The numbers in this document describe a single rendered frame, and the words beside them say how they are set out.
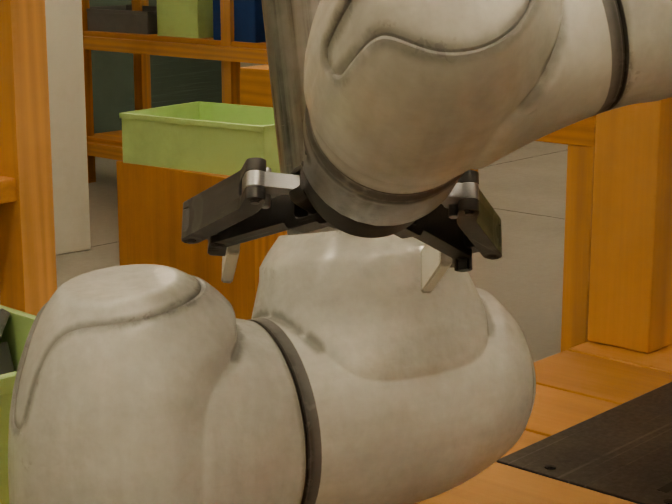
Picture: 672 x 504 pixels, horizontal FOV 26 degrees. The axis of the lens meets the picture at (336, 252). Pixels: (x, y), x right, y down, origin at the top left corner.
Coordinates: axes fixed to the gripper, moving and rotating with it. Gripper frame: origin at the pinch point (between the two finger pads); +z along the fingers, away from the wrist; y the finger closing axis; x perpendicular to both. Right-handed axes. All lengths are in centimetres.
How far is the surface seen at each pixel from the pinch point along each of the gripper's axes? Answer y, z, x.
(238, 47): -24, 560, -283
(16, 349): 27, 74, -11
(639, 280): -47, 71, -22
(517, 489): -21.7, 34.7, 9.5
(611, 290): -45, 75, -22
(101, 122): 51, 792, -334
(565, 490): -25.9, 33.9, 9.6
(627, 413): -38, 51, -1
